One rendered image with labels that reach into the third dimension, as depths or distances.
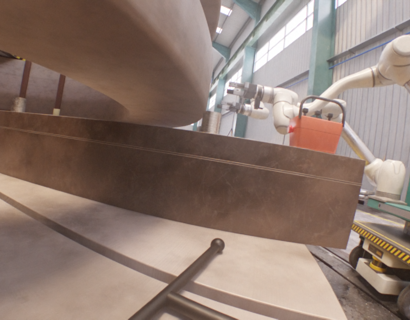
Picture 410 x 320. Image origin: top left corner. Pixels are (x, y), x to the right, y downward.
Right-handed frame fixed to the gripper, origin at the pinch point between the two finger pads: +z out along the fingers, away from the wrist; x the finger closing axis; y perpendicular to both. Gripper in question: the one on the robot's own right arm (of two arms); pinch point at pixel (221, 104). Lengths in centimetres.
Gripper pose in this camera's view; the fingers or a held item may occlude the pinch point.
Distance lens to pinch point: 163.4
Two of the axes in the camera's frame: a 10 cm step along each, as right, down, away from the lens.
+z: -9.8, -1.5, -1.3
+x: -1.2, -0.8, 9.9
